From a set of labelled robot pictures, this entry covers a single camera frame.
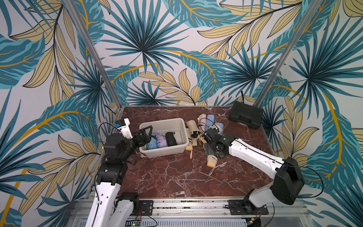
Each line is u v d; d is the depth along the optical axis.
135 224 0.71
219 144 0.59
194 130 0.98
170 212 0.73
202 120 1.04
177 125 0.98
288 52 0.85
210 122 1.07
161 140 0.95
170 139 0.97
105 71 0.97
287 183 0.41
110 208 0.43
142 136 0.59
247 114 1.07
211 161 0.88
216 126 1.01
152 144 0.92
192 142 0.97
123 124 0.58
